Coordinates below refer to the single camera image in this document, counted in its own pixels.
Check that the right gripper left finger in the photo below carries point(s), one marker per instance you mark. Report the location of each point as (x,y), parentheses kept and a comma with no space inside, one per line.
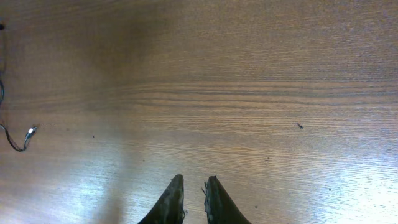
(169,208)

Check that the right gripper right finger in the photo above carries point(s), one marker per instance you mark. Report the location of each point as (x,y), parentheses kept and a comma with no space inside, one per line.
(219,206)

